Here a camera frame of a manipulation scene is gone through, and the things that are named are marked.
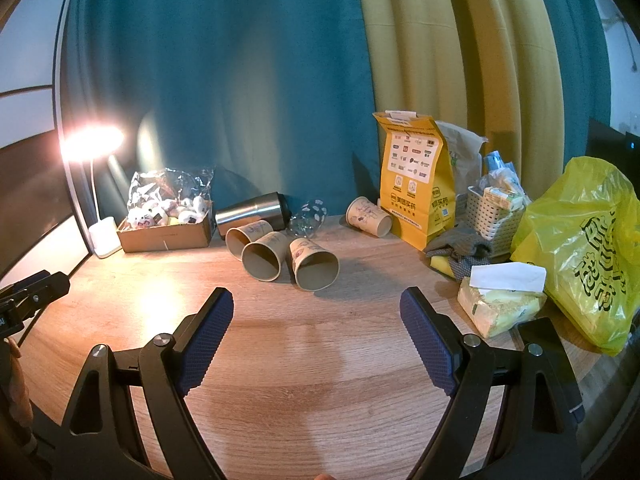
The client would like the paper cup with pink print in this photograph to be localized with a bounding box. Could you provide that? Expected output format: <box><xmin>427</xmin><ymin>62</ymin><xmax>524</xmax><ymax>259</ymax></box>
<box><xmin>288</xmin><ymin>237</ymin><xmax>340</xmax><ymax>292</ymax></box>

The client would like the middle lying paper cup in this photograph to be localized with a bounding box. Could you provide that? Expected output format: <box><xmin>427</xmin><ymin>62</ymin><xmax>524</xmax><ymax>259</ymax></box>
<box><xmin>241</xmin><ymin>232</ymin><xmax>290</xmax><ymax>282</ymax></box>

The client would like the lying paper cup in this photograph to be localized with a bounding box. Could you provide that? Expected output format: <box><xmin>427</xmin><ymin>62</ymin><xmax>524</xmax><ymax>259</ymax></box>
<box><xmin>224</xmin><ymin>220</ymin><xmax>273</xmax><ymax>259</ymax></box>
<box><xmin>241</xmin><ymin>232</ymin><xmax>290</xmax><ymax>282</ymax></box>

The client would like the left lying paper cup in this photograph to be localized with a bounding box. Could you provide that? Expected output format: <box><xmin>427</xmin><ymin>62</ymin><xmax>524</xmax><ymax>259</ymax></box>
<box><xmin>224</xmin><ymin>220</ymin><xmax>273</xmax><ymax>259</ymax></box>

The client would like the far paper cup by bag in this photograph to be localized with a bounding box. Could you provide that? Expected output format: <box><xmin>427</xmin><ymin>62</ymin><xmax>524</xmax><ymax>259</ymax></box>
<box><xmin>346</xmin><ymin>196</ymin><xmax>393</xmax><ymax>237</ymax></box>

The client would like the person's left hand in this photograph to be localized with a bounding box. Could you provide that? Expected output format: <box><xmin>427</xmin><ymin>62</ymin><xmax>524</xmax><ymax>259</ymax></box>
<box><xmin>6</xmin><ymin>338</ymin><xmax>34</xmax><ymax>428</ymax></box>

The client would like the cardboard tray box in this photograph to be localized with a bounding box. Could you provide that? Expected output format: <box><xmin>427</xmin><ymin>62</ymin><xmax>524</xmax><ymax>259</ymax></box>
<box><xmin>117</xmin><ymin>205</ymin><xmax>212</xmax><ymax>254</ymax></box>

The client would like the tissue pack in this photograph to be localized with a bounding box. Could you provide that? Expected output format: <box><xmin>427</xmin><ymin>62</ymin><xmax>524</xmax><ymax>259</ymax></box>
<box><xmin>458</xmin><ymin>262</ymin><xmax>547</xmax><ymax>339</ymax></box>

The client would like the white desk lamp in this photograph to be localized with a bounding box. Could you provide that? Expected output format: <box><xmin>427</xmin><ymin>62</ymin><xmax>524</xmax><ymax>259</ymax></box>
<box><xmin>61</xmin><ymin>122</ymin><xmax>125</xmax><ymax>259</ymax></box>

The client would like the stainless steel tumbler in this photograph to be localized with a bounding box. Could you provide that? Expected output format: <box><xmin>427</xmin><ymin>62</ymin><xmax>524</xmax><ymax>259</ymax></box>
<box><xmin>215</xmin><ymin>192</ymin><xmax>292</xmax><ymax>238</ymax></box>

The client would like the yellow sponge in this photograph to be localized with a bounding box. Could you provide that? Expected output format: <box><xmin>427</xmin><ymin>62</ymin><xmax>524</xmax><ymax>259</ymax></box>
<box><xmin>430</xmin><ymin>256</ymin><xmax>456</xmax><ymax>280</ymax></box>

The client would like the grey cloth rag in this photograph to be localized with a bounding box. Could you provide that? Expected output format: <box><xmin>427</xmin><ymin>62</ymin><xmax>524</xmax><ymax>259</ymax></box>
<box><xmin>423</xmin><ymin>226</ymin><xmax>492</xmax><ymax>282</ymax></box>

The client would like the yellow plastic shopping bag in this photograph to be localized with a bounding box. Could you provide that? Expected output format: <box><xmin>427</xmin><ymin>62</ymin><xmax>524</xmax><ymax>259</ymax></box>
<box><xmin>511</xmin><ymin>156</ymin><xmax>639</xmax><ymax>356</ymax></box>

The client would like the clear glass with white dots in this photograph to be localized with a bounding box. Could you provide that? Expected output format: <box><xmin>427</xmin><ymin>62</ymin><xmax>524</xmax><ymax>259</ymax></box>
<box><xmin>288</xmin><ymin>198</ymin><xmax>328</xmax><ymax>238</ymax></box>

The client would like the white plastic basket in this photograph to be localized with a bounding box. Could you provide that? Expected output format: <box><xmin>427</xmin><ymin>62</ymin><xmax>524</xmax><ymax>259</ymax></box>
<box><xmin>464</xmin><ymin>186</ymin><xmax>525</xmax><ymax>257</ymax></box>

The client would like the yellow paper delivery bag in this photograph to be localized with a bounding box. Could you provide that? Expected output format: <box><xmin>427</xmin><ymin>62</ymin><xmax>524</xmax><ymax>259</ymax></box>
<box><xmin>374</xmin><ymin>110</ymin><xmax>456</xmax><ymax>250</ymax></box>

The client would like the grey paper bag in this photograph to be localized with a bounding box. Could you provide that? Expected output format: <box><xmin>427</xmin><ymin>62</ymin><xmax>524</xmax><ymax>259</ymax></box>
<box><xmin>436</xmin><ymin>120</ymin><xmax>487</xmax><ymax>195</ymax></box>

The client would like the black monitor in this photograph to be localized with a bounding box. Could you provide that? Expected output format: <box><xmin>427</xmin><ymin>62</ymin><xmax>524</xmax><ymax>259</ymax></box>
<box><xmin>586</xmin><ymin>118</ymin><xmax>639</xmax><ymax>169</ymax></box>

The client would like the teal curtain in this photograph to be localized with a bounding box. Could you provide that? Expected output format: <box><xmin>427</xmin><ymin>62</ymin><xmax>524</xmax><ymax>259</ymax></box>
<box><xmin>58</xmin><ymin>0</ymin><xmax>380</xmax><ymax>217</ymax></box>

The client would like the yellow curtain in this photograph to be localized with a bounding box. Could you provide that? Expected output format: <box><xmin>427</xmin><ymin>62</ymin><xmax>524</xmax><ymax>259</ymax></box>
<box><xmin>360</xmin><ymin>0</ymin><xmax>565</xmax><ymax>198</ymax></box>

